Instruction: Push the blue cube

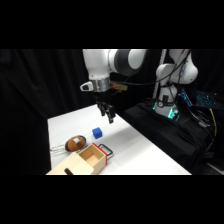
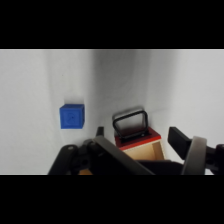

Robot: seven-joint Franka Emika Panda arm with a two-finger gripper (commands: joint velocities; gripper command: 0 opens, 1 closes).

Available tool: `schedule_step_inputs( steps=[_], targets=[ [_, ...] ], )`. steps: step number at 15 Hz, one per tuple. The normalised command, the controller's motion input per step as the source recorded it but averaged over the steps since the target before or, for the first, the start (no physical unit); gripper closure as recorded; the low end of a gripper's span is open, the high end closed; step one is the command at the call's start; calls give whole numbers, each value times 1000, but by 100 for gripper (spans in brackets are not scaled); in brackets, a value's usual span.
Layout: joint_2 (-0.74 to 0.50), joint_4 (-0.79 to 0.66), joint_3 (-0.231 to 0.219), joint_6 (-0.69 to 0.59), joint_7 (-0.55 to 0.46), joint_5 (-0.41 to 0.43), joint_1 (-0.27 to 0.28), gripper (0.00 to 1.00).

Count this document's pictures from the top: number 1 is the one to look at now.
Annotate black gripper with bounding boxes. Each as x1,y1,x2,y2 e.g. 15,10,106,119
93,89,116,125

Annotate blue cube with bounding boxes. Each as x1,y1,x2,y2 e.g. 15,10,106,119
92,127,103,140

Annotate brown bowl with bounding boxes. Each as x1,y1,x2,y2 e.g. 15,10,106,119
64,134,88,153

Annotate wooden drawer box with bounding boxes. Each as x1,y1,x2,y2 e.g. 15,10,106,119
45,143,109,176

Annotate black robot stand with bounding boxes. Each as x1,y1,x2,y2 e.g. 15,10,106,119
122,99,218,176

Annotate black curtain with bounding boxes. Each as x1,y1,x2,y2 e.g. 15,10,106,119
0,49,224,176

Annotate blue lit keyboard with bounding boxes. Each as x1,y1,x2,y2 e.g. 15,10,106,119
195,90,221,108

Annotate metal wire handle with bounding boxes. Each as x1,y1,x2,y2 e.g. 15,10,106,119
97,143,114,160

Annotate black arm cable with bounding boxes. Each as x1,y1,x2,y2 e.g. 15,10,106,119
111,49,192,98

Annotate yellow cable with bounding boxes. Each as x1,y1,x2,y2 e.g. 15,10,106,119
209,108,218,138

